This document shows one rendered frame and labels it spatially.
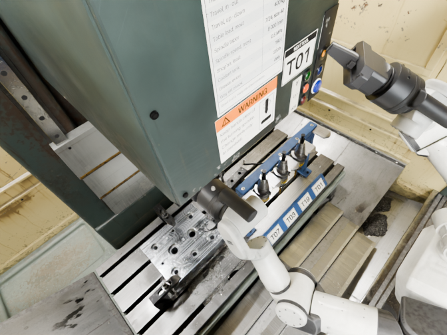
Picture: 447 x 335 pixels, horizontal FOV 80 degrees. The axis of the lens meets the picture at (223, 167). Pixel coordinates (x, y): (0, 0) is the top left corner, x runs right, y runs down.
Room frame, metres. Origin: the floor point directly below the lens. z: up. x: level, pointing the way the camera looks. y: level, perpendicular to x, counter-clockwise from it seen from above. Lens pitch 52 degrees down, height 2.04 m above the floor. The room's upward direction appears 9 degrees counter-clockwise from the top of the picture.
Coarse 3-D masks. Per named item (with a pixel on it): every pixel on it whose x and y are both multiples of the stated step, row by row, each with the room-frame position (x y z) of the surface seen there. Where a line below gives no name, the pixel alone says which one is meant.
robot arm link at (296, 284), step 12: (264, 264) 0.20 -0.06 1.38; (276, 264) 0.20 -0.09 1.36; (264, 276) 0.18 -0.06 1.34; (276, 276) 0.18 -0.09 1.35; (288, 276) 0.18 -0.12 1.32; (300, 276) 0.18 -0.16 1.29; (312, 276) 0.18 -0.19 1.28; (276, 288) 0.15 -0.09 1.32; (288, 288) 0.15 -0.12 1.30; (300, 288) 0.15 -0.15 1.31; (312, 288) 0.15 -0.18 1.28; (276, 300) 0.13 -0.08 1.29; (300, 300) 0.12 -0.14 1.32
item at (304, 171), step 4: (312, 136) 0.77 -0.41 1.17; (308, 140) 0.78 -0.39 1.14; (312, 140) 0.78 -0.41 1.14; (308, 156) 0.78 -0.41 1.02; (304, 164) 0.77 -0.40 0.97; (304, 168) 0.77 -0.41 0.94; (308, 168) 0.79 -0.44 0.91; (300, 172) 0.77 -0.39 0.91; (304, 172) 0.77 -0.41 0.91; (308, 172) 0.76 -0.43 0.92; (304, 176) 0.75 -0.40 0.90
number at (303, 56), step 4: (312, 44) 0.47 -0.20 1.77; (304, 48) 0.45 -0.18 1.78; (308, 48) 0.46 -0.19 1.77; (312, 48) 0.47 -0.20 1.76; (300, 52) 0.45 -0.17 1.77; (304, 52) 0.45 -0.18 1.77; (308, 52) 0.46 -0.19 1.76; (296, 56) 0.44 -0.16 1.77; (300, 56) 0.45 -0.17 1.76; (304, 56) 0.46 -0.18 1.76; (308, 56) 0.46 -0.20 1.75; (296, 60) 0.44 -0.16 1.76; (300, 60) 0.45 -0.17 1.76; (304, 60) 0.46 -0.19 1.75; (308, 60) 0.47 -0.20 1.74; (296, 64) 0.44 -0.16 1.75; (300, 64) 0.45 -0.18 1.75; (304, 64) 0.46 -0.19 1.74; (296, 68) 0.44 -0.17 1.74; (300, 68) 0.45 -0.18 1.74
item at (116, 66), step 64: (0, 0) 0.59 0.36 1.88; (64, 0) 0.28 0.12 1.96; (128, 0) 0.27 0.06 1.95; (192, 0) 0.31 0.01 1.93; (320, 0) 0.47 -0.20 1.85; (64, 64) 0.42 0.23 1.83; (128, 64) 0.25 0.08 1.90; (192, 64) 0.30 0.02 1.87; (128, 128) 0.28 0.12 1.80; (192, 128) 0.29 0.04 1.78; (192, 192) 0.27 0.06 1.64
